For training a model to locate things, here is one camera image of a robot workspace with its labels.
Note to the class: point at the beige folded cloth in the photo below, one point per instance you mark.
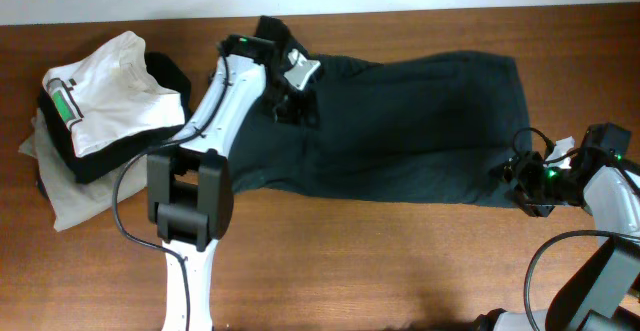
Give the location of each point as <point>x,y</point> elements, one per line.
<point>72,202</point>

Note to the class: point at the black folded garment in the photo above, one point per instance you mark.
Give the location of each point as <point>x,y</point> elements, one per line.
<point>93,166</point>

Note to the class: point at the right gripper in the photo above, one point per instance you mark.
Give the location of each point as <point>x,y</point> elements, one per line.
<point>523,182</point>

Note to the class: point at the dark green t-shirt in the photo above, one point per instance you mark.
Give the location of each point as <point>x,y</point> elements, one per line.
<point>428,130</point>

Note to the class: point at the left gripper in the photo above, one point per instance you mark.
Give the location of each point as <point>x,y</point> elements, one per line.
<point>288,105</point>

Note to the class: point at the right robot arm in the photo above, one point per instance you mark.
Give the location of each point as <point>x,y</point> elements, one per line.
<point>596,177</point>

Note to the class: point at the white folded t-shirt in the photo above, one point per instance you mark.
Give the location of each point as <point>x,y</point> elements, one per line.
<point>109,95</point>

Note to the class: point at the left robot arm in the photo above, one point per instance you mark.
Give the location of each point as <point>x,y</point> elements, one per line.
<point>190,194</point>

